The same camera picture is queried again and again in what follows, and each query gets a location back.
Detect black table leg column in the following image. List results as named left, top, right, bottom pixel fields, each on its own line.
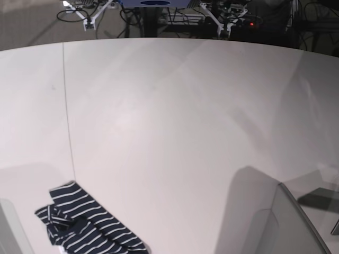
left=141, top=7, right=161, bottom=38

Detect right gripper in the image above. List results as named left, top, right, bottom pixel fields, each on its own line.
left=63, top=0, right=117, bottom=31

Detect navy white striped t-shirt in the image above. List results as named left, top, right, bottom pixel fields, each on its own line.
left=35, top=181, right=148, bottom=253

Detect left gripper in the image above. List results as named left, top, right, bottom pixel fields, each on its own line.
left=199, top=1, right=249, bottom=37

